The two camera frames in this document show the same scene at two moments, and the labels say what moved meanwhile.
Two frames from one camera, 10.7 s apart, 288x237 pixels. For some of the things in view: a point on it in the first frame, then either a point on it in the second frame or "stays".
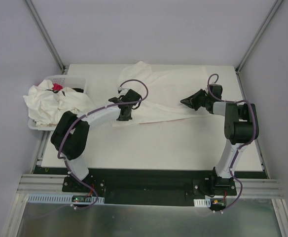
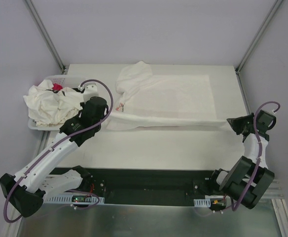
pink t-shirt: [56, 87] stays
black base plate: [152, 187] stays
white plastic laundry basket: [66, 81] stays
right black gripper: [198, 99] to [240, 124]
